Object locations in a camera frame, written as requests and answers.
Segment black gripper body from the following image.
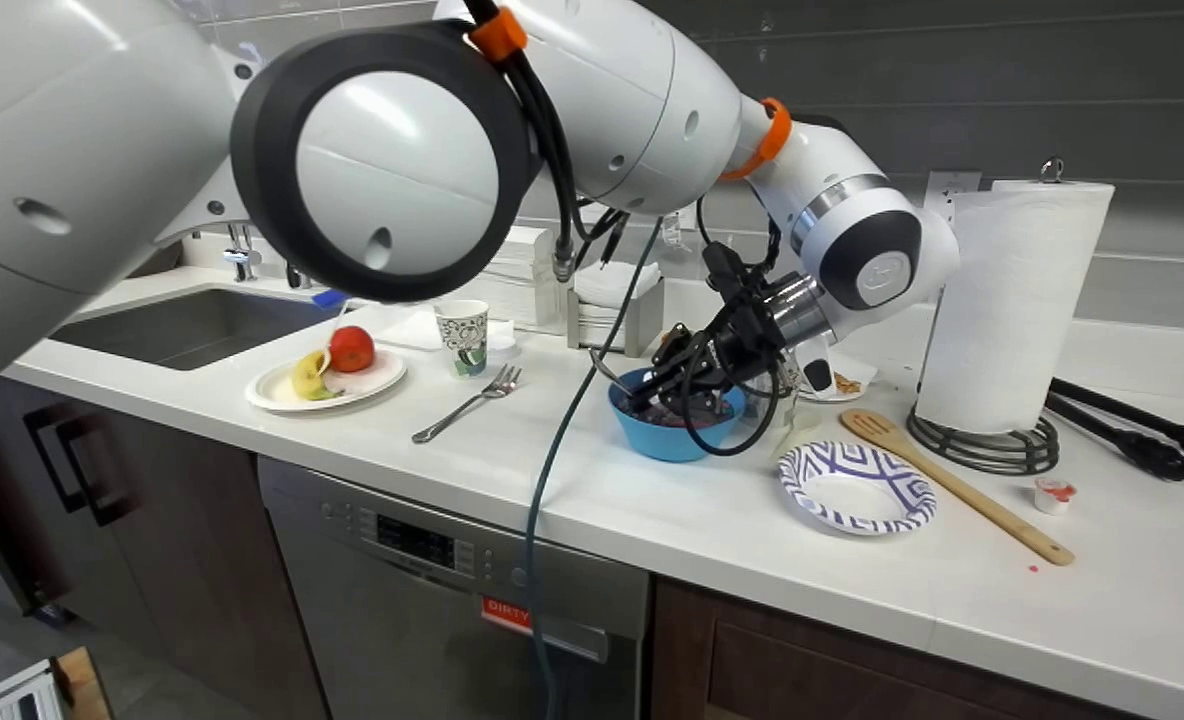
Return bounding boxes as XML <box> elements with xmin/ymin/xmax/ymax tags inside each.
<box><xmin>699</xmin><ymin>271</ymin><xmax>810</xmax><ymax>388</ymax></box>

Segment blue patterned paper bowl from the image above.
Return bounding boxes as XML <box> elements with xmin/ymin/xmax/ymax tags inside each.
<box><xmin>770</xmin><ymin>437</ymin><xmax>940</xmax><ymax>540</ymax></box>

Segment white napkin stack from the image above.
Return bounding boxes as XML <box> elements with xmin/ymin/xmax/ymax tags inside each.
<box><xmin>569</xmin><ymin>256</ymin><xmax>663</xmax><ymax>293</ymax></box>

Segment clear acrylic towel dispenser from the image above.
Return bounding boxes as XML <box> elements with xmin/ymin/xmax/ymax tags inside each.
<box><xmin>482</xmin><ymin>245</ymin><xmax>569</xmax><ymax>333</ymax></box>

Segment white paper towel roll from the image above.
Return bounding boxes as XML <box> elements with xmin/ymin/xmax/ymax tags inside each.
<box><xmin>911</xmin><ymin>177</ymin><xmax>1121</xmax><ymax>438</ymax></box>

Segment slotted wooden spatula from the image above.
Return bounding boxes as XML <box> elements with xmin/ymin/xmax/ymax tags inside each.
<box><xmin>837</xmin><ymin>403</ymin><xmax>1081</xmax><ymax>572</ymax></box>

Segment white paper plate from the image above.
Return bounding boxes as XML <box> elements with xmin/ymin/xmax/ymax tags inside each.
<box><xmin>245</xmin><ymin>340</ymin><xmax>407</xmax><ymax>415</ymax></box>

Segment red apple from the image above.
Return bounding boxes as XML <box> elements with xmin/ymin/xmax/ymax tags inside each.
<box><xmin>323</xmin><ymin>325</ymin><xmax>380</xmax><ymax>376</ymax></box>

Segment stainless steel dishwasher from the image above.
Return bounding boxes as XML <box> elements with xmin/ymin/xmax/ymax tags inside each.
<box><xmin>251</xmin><ymin>456</ymin><xmax>657</xmax><ymax>720</ymax></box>

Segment yellow banana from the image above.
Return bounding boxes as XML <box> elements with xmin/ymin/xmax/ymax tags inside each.
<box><xmin>282</xmin><ymin>349</ymin><xmax>344</xmax><ymax>403</ymax></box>

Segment black kitchen tongs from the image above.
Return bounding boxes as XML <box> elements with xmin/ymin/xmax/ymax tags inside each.
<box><xmin>1043</xmin><ymin>376</ymin><xmax>1184</xmax><ymax>484</ymax></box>

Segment chrome faucet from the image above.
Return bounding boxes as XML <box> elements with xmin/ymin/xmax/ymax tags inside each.
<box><xmin>223</xmin><ymin>219</ymin><xmax>266</xmax><ymax>285</ymax></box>

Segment steel kitchen sink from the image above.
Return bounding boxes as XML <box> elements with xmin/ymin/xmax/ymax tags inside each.
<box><xmin>46</xmin><ymin>289</ymin><xmax>344</xmax><ymax>376</ymax></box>

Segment blue power cable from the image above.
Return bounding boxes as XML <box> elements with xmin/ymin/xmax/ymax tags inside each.
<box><xmin>524</xmin><ymin>216</ymin><xmax>669</xmax><ymax>720</ymax></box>

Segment black wire towel holder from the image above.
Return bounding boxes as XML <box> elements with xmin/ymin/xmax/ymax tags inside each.
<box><xmin>903</xmin><ymin>409</ymin><xmax>1063</xmax><ymax>479</ymax></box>

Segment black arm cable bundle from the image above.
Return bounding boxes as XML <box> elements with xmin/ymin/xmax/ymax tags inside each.
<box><xmin>462</xmin><ymin>0</ymin><xmax>792</xmax><ymax>460</ymax></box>

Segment orange cable tie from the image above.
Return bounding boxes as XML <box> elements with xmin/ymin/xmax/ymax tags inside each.
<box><xmin>469</xmin><ymin>4</ymin><xmax>531</xmax><ymax>62</ymax></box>

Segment black cabinet door handle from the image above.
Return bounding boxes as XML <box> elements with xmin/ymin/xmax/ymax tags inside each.
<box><xmin>23</xmin><ymin>400</ymin><xmax>135</xmax><ymax>528</ymax></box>

